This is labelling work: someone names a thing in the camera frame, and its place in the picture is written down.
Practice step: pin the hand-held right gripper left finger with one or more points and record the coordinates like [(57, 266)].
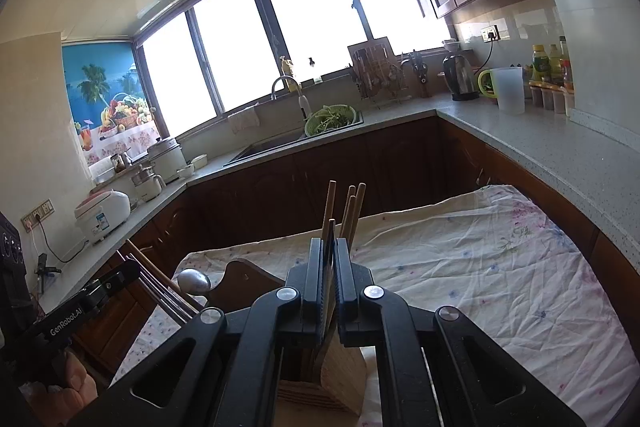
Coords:
[(316, 272)]

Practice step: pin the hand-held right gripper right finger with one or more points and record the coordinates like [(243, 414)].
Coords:
[(342, 272)]

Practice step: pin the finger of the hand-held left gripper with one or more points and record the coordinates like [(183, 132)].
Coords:
[(120, 274)]

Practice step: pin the metal spoon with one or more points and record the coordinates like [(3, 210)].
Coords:
[(192, 281)]

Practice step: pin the wooden utensil holder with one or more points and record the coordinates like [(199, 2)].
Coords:
[(345, 372)]

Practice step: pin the person's left hand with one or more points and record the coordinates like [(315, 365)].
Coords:
[(75, 387)]

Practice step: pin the small black tripod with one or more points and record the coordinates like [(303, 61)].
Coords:
[(46, 269)]

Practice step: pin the white rice cooker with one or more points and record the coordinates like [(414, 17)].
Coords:
[(102, 213)]

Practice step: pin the small white electric pot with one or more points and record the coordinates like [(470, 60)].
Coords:
[(147, 184)]

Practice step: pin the small white dish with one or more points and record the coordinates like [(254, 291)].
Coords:
[(186, 170), (199, 161)]

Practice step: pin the white steamer pot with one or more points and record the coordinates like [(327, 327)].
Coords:
[(167, 159)]

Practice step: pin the wooden base cabinets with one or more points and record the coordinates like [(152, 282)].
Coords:
[(390, 157)]

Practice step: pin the kitchen sink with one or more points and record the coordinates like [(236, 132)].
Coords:
[(270, 147)]

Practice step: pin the floral white tablecloth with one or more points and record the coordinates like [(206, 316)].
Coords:
[(475, 282)]

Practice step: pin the green colander with vegetables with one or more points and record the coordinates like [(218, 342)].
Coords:
[(330, 119)]

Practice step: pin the white dish cloth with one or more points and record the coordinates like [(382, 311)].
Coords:
[(244, 119)]

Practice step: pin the metal kitchen faucet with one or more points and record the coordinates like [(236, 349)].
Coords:
[(303, 102)]

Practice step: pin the palm tree fruit poster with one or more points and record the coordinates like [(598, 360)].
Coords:
[(95, 82)]

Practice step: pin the metal dish rack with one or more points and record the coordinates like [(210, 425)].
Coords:
[(380, 79)]

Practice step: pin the yellow dish soap bottle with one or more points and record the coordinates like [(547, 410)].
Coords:
[(287, 72)]

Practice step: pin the steel electric kettle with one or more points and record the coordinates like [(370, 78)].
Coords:
[(461, 77)]

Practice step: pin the kitchen window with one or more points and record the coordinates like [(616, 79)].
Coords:
[(235, 52)]

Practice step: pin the green mug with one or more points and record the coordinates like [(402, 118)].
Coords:
[(485, 84)]

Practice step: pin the white plastic pitcher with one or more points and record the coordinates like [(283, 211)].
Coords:
[(509, 92)]

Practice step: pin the white bowl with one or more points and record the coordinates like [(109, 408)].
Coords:
[(450, 44)]

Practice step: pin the seasoning jar set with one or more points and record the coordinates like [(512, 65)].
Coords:
[(550, 99)]

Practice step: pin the yellow green drink bottle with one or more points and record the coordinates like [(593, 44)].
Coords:
[(540, 64)]

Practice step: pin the yellow oil bottle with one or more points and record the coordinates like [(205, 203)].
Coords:
[(556, 66)]

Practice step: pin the red cap bottle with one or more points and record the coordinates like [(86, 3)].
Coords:
[(567, 72)]

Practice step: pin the wall power socket strip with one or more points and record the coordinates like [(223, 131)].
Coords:
[(37, 214)]

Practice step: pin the wall socket with plug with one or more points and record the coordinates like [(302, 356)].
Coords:
[(490, 33)]

